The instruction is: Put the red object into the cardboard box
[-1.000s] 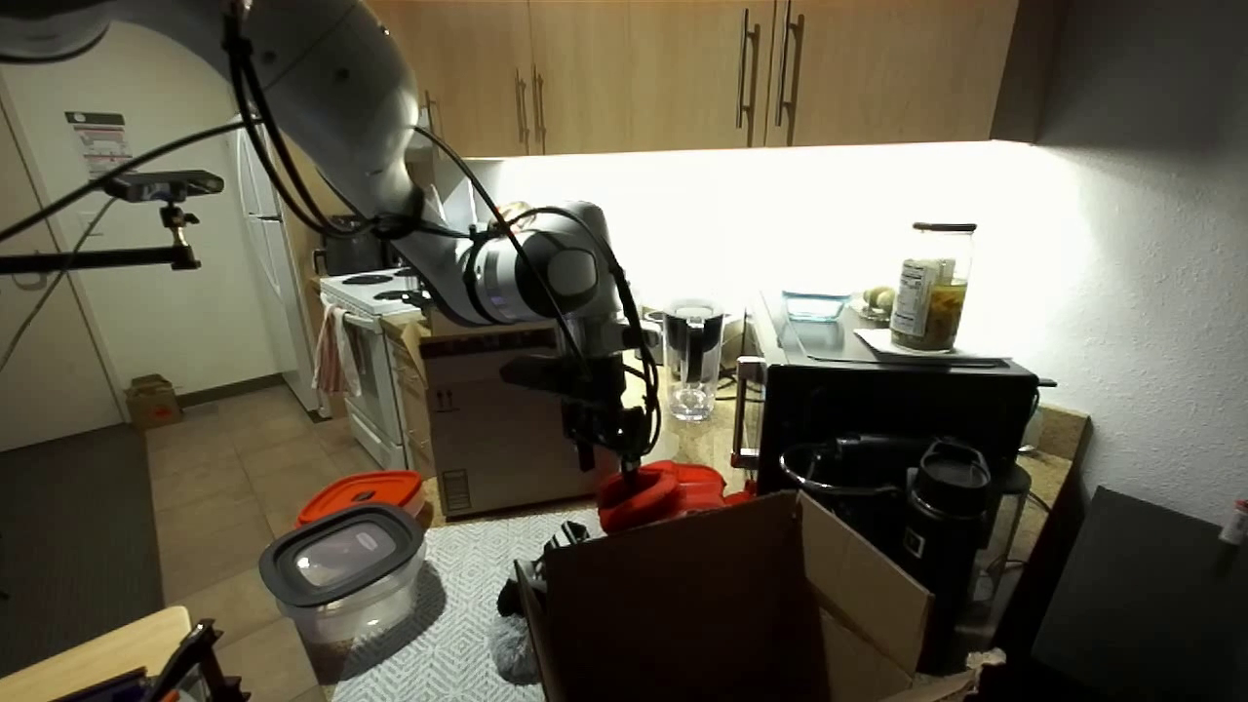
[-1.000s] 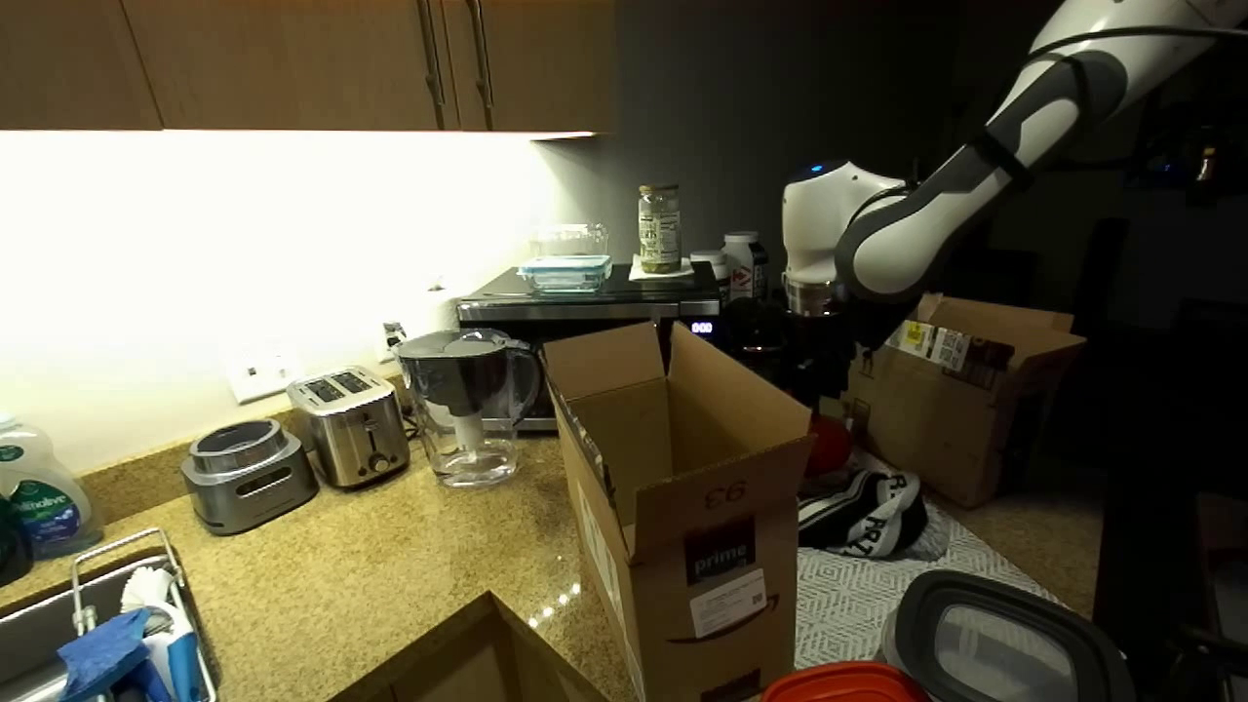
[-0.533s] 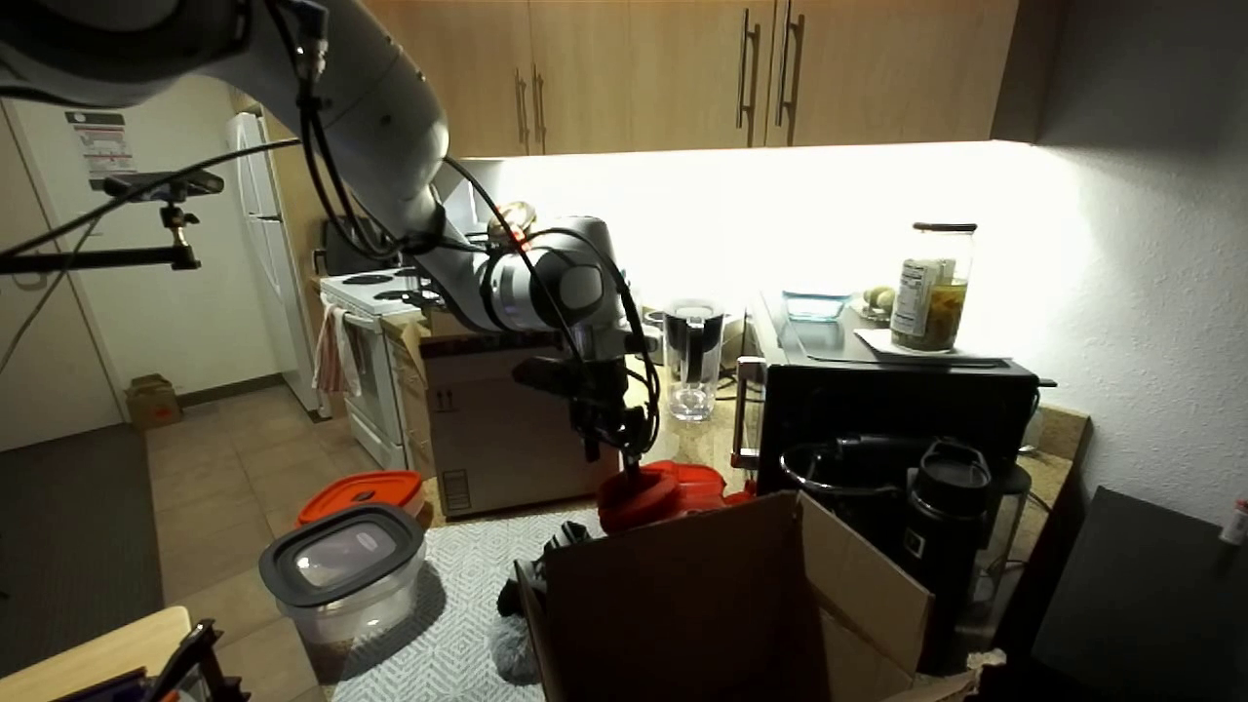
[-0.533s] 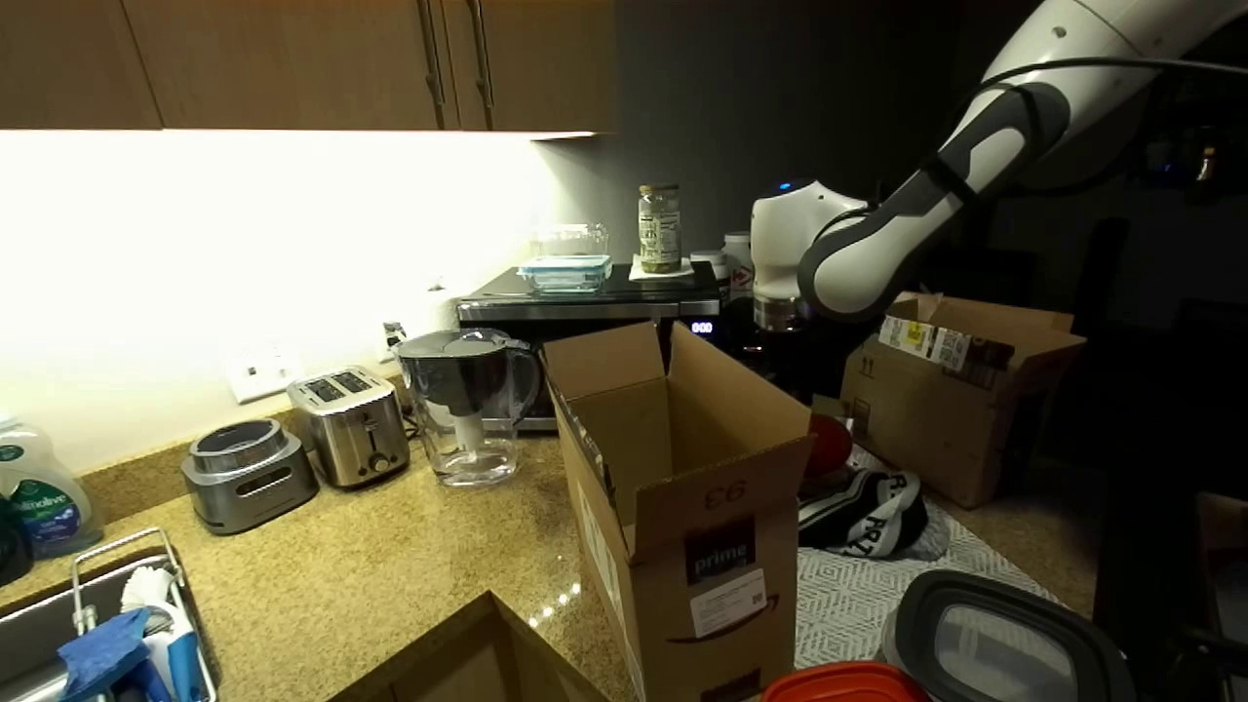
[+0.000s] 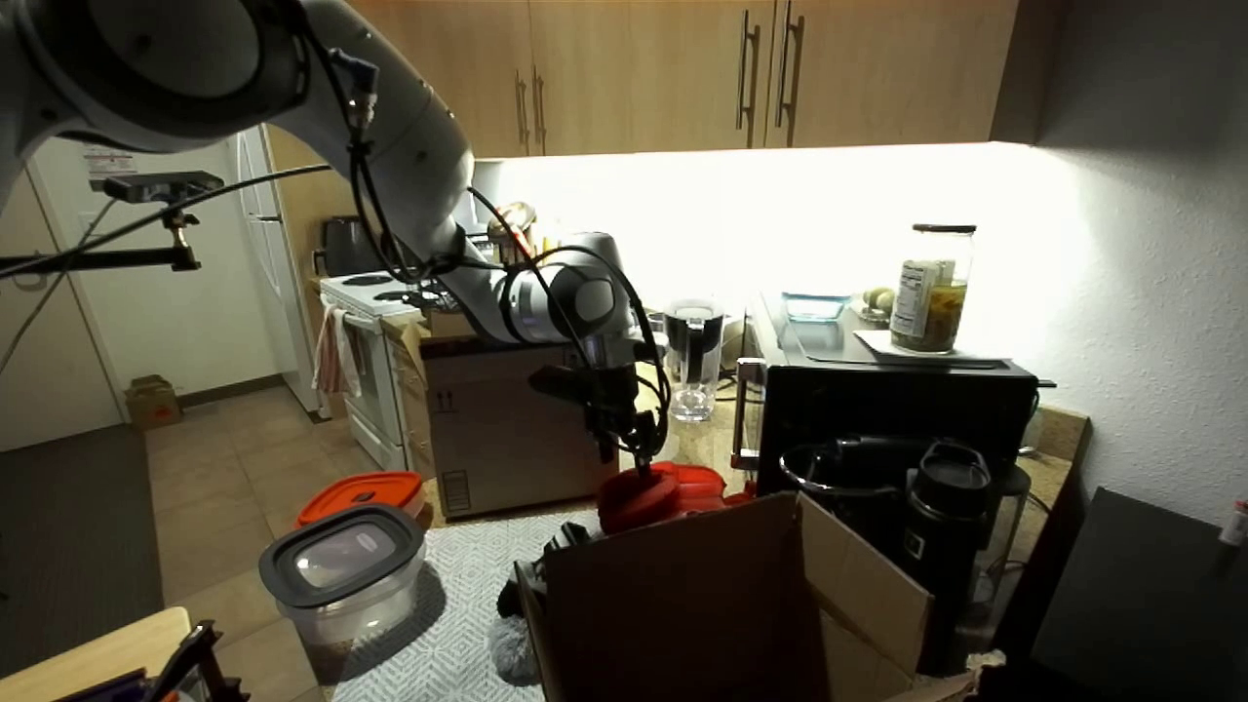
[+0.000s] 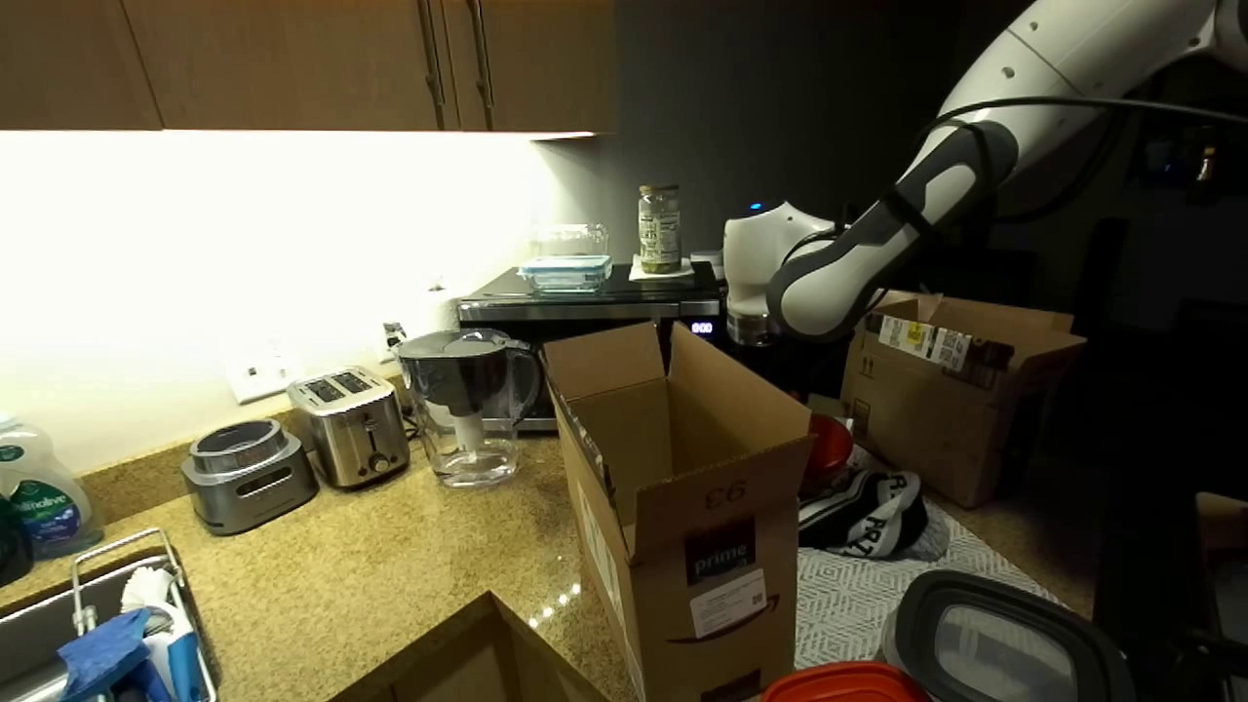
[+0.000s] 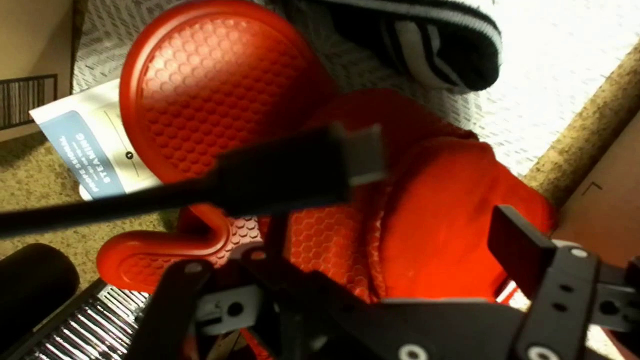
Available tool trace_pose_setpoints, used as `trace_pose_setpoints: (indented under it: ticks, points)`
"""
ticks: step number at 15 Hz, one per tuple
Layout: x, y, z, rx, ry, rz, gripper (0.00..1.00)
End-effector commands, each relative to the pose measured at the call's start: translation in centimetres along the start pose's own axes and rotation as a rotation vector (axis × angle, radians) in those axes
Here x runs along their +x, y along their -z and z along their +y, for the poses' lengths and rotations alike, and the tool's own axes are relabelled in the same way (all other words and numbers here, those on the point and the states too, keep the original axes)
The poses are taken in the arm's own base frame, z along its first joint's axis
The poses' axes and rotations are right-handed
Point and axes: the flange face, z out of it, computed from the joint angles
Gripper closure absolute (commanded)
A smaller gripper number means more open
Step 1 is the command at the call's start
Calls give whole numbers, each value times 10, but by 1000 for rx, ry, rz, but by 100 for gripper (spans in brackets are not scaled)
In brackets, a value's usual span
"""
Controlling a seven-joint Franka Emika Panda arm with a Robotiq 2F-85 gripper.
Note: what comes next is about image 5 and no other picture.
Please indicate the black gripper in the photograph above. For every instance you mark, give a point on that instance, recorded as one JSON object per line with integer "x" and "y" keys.
{"x": 613, "y": 405}

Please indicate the red plastic object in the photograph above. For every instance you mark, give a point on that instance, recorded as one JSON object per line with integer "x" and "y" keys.
{"x": 639, "y": 499}

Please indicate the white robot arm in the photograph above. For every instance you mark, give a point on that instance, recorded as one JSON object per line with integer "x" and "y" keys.
{"x": 392, "y": 140}

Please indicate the tall open cardboard box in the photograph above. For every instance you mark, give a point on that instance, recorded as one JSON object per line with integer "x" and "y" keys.
{"x": 704, "y": 610}

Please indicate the small cardboard box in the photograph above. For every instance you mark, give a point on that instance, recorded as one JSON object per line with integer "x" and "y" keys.
{"x": 154, "y": 403}

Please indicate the red bowl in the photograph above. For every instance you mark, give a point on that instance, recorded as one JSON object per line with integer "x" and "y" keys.
{"x": 696, "y": 481}

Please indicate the water filter pitcher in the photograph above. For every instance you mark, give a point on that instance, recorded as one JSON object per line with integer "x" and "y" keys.
{"x": 691, "y": 357}

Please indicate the clear container blue lid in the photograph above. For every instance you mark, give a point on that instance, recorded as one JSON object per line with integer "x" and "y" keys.
{"x": 816, "y": 316}

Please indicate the white patterned cloth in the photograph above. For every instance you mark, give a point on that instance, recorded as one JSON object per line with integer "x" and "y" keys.
{"x": 452, "y": 610}

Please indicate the black microwave oven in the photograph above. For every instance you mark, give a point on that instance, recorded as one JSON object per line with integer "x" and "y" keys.
{"x": 899, "y": 409}

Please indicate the white stove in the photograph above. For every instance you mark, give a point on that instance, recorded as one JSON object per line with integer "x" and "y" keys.
{"x": 377, "y": 374}

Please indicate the red lidded container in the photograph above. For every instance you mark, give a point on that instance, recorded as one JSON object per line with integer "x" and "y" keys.
{"x": 366, "y": 495}

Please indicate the white tray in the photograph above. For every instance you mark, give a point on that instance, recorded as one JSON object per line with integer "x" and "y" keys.
{"x": 912, "y": 347}

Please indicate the black thermal carafe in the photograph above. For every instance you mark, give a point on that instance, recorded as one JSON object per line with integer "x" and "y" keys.
{"x": 957, "y": 548}

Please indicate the tall glass jar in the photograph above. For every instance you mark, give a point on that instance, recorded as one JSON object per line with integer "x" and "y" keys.
{"x": 935, "y": 294}

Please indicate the wooden upper cabinet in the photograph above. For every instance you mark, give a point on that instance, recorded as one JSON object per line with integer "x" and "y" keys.
{"x": 639, "y": 62}

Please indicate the wooden cutting board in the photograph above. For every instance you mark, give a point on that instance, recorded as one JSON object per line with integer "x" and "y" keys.
{"x": 1063, "y": 448}

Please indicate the black cabinet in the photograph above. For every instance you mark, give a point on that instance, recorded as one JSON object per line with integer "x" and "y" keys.
{"x": 1146, "y": 610}

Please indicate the black camera on stand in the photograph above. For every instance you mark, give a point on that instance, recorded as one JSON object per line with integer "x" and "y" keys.
{"x": 159, "y": 183}

